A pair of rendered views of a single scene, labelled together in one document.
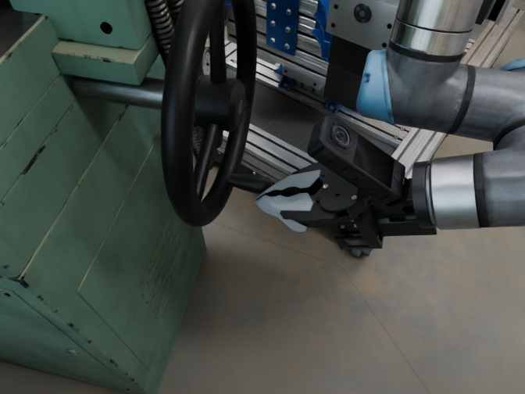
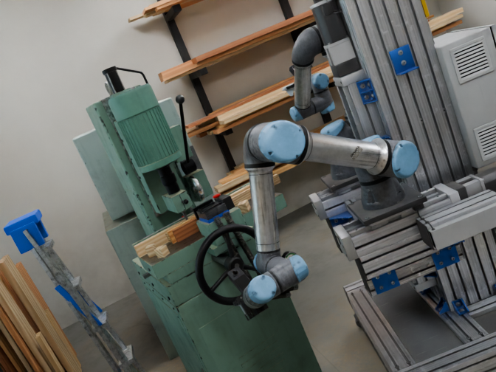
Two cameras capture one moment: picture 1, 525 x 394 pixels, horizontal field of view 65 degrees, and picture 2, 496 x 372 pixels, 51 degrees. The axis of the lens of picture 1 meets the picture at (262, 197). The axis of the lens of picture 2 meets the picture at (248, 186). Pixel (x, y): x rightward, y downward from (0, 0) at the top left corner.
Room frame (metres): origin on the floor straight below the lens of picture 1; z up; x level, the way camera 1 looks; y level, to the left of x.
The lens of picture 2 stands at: (-0.49, -1.45, 1.46)
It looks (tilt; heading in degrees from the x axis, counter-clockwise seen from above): 13 degrees down; 55
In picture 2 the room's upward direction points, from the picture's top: 23 degrees counter-clockwise
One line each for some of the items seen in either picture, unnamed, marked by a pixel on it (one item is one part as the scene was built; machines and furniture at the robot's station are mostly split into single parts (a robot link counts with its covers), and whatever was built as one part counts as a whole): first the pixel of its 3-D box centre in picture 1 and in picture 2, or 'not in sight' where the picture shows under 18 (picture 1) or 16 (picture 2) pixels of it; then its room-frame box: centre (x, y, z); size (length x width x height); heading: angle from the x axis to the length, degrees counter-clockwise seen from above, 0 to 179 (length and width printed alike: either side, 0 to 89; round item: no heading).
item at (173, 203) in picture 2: not in sight; (178, 201); (0.45, 0.40, 1.03); 0.14 x 0.07 x 0.09; 77
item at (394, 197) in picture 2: not in sight; (379, 187); (0.83, -0.29, 0.87); 0.15 x 0.15 x 0.10
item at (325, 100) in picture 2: not in sight; (322, 102); (1.33, 0.31, 1.12); 0.11 x 0.08 x 0.11; 158
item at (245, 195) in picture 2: not in sight; (225, 207); (0.61, 0.34, 0.92); 0.56 x 0.02 x 0.04; 167
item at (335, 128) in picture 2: not in sight; (336, 137); (1.13, 0.11, 0.98); 0.13 x 0.12 x 0.14; 158
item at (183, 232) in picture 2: not in sight; (197, 224); (0.44, 0.32, 0.93); 0.20 x 0.02 x 0.05; 167
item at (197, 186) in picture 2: not in sight; (195, 188); (0.59, 0.48, 1.02); 0.12 x 0.03 x 0.12; 77
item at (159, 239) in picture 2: not in sight; (201, 217); (0.51, 0.39, 0.92); 0.60 x 0.02 x 0.05; 167
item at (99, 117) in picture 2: not in sight; (146, 171); (0.50, 0.67, 1.16); 0.22 x 0.22 x 0.72; 77
